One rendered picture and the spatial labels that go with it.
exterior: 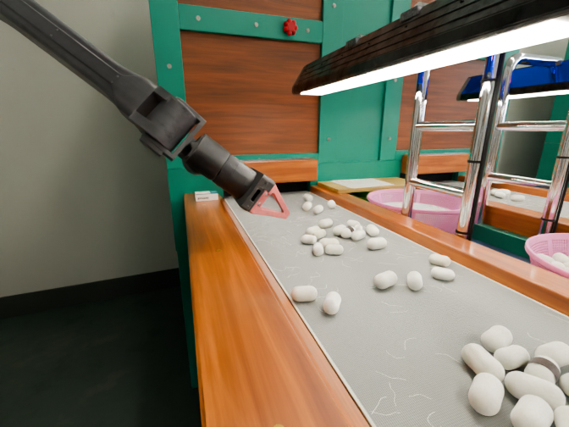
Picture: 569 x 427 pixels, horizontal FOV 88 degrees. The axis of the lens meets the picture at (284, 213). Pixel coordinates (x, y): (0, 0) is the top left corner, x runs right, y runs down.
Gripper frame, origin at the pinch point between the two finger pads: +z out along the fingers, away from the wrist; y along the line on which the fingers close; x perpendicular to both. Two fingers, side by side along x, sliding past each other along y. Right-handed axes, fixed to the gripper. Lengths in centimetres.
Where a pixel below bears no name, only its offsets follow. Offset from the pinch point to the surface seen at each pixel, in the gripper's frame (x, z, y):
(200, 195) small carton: 10.4, -9.4, 31.0
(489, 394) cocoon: 0.8, 5.5, -38.5
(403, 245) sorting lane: -8.8, 20.6, -7.6
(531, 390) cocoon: -1.3, 8.7, -39.0
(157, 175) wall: 29, -19, 129
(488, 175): -37, 40, 3
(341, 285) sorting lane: 3.0, 6.2, -17.2
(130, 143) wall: 22, -39, 128
